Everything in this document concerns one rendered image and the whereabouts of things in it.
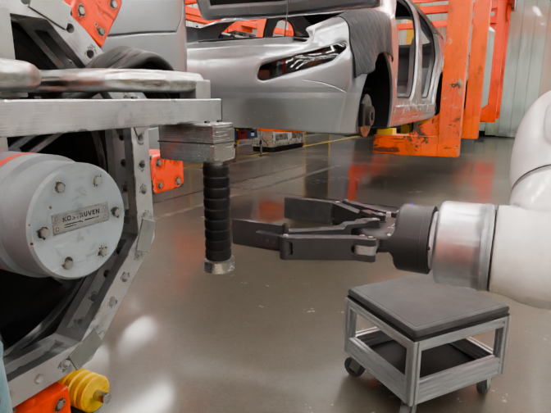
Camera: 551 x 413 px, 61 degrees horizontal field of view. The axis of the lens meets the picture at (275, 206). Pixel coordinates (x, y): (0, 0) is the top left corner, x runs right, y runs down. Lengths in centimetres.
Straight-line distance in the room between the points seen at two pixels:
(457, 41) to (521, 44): 937
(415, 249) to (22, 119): 38
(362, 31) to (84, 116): 287
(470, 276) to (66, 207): 42
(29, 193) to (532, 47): 1299
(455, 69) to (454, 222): 348
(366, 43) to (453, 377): 227
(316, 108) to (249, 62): 51
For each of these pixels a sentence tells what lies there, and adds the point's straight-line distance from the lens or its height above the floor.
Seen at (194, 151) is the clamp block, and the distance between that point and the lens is 61.
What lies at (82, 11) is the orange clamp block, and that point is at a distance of 75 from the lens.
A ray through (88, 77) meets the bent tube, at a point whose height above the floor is 100.
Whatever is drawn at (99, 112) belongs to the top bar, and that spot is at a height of 97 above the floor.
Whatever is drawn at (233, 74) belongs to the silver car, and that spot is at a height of 112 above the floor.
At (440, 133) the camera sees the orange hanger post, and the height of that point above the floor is 70.
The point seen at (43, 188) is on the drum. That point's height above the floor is 89.
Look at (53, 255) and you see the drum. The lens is 53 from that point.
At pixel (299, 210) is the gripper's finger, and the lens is 65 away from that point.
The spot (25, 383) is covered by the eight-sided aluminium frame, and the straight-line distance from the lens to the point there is 75.
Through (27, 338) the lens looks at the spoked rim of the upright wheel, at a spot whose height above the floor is 62.
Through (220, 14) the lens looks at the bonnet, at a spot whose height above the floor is 171.
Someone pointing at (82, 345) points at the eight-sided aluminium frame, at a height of 62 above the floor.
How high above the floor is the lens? 98
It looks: 13 degrees down
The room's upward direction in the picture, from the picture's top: straight up
